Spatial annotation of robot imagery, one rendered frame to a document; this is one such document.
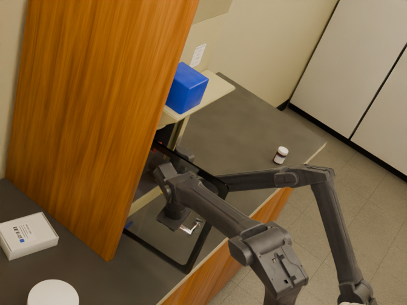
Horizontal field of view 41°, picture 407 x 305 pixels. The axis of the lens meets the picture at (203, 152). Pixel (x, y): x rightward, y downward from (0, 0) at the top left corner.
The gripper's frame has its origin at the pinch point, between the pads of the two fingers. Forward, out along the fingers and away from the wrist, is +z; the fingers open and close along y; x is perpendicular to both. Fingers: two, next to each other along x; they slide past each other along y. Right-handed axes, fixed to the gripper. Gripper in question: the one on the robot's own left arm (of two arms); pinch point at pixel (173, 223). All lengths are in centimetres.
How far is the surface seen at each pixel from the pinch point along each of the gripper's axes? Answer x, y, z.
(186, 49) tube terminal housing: -22, -34, -30
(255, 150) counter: -2, -74, 64
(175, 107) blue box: -14.2, -18.3, -26.6
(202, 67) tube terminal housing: -19.8, -42.6, -15.3
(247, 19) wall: -48, -146, 69
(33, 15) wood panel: -61, -16, -33
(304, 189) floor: 26, -151, 204
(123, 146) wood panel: -20.9, -3.9, -18.3
